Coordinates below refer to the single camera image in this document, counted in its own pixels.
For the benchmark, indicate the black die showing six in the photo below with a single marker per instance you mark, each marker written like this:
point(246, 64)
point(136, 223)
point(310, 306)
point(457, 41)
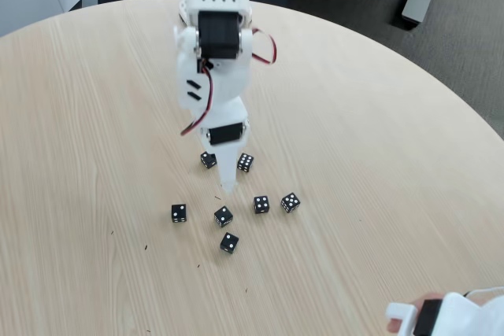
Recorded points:
point(245, 162)

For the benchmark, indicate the black die showing three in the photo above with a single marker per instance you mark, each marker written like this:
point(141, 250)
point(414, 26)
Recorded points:
point(206, 161)

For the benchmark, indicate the person's hand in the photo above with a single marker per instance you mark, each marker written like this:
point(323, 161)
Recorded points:
point(431, 296)

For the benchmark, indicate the black die showing two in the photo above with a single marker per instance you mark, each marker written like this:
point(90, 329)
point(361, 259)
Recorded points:
point(178, 213)
point(223, 216)

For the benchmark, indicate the black die showing four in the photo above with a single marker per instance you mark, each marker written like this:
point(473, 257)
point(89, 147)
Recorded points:
point(261, 204)

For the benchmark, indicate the black die showing five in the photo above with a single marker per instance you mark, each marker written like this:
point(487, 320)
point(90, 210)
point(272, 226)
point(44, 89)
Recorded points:
point(290, 202)

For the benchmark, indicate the black die showing one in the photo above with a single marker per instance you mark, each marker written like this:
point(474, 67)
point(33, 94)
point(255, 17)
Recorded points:
point(229, 242)

